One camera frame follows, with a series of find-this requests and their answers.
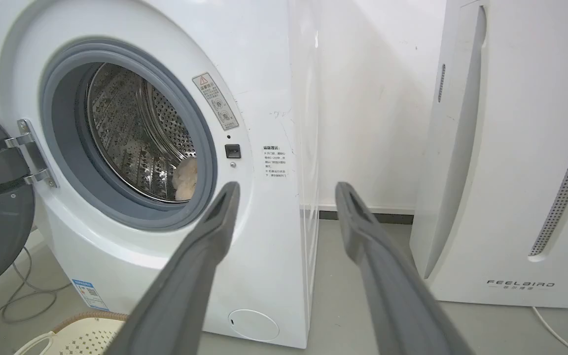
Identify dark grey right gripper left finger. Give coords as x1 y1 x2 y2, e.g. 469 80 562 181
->
105 181 241 355

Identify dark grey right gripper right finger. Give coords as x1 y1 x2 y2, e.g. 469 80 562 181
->
335 182 474 355

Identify cream perforated laundry basket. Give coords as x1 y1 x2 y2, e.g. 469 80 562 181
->
14 311 129 355

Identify white front-load washing machine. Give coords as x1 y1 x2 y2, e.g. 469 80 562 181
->
0 0 320 349

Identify beige cloth in drum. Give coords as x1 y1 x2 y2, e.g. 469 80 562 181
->
173 157 198 202

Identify white air purifier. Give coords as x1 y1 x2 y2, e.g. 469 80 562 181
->
410 0 568 309

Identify grey cable on floor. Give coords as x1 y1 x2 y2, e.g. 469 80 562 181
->
0 245 71 355

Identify white power cable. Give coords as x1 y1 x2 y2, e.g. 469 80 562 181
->
532 306 568 355

